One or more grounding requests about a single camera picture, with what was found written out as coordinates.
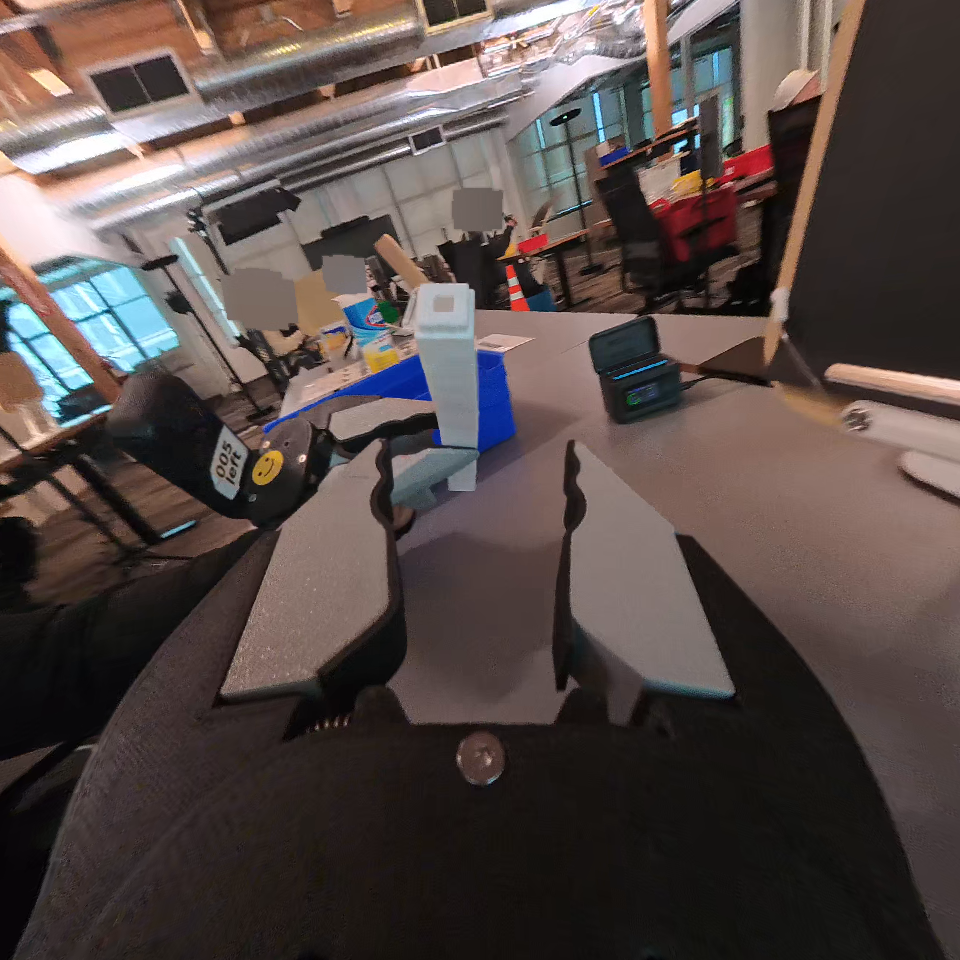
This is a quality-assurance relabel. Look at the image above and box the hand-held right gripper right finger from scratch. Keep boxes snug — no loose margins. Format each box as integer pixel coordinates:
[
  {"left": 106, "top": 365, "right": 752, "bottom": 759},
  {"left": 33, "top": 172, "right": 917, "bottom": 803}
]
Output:
[{"left": 552, "top": 441, "right": 738, "bottom": 714}]

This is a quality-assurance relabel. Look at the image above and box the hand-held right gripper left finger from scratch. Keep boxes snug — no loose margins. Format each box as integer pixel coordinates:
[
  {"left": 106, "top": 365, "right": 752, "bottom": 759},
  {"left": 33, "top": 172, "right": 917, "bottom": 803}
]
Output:
[{"left": 219, "top": 440, "right": 410, "bottom": 702}]

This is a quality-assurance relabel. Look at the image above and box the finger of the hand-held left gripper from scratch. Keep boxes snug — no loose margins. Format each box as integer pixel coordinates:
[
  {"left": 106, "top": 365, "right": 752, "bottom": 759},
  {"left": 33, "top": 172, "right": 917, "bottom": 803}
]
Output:
[
  {"left": 326, "top": 397, "right": 441, "bottom": 445},
  {"left": 390, "top": 444, "right": 481, "bottom": 511}
]

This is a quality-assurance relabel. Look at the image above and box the white toy brick bar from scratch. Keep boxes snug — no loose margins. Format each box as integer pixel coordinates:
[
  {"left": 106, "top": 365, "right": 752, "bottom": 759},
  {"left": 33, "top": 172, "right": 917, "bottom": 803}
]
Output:
[{"left": 414, "top": 283, "right": 481, "bottom": 492}]

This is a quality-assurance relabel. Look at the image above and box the person's left forearm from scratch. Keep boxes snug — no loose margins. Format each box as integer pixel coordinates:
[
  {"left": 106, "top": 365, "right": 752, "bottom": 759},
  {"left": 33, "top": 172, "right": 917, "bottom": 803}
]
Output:
[{"left": 0, "top": 525, "right": 279, "bottom": 759}]

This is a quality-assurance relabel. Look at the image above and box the disinfecting wipes canister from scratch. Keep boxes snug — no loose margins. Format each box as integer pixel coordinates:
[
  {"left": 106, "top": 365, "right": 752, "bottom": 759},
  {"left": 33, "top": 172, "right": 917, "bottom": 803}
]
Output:
[{"left": 333, "top": 294, "right": 399, "bottom": 374}]

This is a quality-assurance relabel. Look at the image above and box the blue plastic bin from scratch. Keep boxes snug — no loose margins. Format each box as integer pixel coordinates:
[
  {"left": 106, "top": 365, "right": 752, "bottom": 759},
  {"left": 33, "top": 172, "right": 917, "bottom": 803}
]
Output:
[{"left": 262, "top": 352, "right": 517, "bottom": 455}]

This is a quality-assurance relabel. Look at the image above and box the window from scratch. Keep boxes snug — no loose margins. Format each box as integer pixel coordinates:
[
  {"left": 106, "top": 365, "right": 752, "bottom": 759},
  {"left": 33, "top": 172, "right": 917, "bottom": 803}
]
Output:
[{"left": 0, "top": 258, "right": 181, "bottom": 425}]

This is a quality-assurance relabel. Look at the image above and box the beige board on white stand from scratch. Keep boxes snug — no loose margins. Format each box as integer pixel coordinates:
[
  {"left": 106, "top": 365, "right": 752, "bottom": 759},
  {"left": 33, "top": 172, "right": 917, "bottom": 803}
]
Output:
[{"left": 373, "top": 234, "right": 430, "bottom": 291}]

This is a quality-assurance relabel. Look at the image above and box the dark charging case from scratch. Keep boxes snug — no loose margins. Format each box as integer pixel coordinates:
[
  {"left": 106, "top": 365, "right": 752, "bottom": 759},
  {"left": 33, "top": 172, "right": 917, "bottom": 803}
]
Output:
[{"left": 588, "top": 315, "right": 684, "bottom": 425}]

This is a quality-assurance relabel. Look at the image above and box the black light panel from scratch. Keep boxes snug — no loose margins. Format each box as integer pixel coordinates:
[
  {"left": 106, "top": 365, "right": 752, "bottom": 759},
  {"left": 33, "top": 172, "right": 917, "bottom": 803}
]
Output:
[{"left": 212, "top": 186, "right": 303, "bottom": 246}]

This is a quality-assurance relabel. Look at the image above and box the wooden top office table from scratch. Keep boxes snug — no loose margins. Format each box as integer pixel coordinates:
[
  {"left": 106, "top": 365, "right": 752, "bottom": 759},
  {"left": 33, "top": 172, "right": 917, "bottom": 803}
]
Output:
[{"left": 517, "top": 228, "right": 595, "bottom": 309}]

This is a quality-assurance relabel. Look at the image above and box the black office chair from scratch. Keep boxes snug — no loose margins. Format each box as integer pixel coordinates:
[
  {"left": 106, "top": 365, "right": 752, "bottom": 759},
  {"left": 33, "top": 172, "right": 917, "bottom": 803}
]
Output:
[{"left": 596, "top": 161, "right": 740, "bottom": 312}]

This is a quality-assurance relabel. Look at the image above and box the black floor lamp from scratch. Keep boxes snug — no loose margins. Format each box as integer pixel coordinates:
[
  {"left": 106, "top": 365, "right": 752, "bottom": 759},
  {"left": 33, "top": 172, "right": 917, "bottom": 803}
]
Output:
[{"left": 549, "top": 108, "right": 601, "bottom": 273}]

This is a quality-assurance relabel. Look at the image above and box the red plastic bin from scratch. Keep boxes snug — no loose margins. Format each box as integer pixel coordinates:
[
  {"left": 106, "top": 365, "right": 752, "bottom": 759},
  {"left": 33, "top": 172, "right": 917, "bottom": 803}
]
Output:
[{"left": 648, "top": 187, "right": 740, "bottom": 264}]

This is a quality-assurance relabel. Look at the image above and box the black board on white stand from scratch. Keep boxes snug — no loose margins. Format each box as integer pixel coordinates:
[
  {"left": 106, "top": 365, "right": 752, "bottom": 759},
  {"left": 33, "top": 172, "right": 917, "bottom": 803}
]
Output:
[{"left": 763, "top": 0, "right": 960, "bottom": 500}]

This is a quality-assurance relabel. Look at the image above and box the wooden post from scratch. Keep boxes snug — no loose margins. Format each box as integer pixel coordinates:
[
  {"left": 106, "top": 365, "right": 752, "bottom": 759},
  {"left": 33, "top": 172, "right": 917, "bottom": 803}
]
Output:
[
  {"left": 0, "top": 240, "right": 125, "bottom": 404},
  {"left": 643, "top": 0, "right": 675, "bottom": 141}
]

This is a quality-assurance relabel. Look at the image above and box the wall screen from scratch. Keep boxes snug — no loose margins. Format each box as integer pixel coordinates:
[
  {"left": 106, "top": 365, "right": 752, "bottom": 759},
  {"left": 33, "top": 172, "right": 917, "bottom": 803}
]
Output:
[{"left": 300, "top": 215, "right": 402, "bottom": 273}]

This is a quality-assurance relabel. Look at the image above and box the silver air duct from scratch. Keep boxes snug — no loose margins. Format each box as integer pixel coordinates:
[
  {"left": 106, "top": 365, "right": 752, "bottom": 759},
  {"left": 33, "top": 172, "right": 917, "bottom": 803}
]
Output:
[{"left": 0, "top": 0, "right": 744, "bottom": 226}]

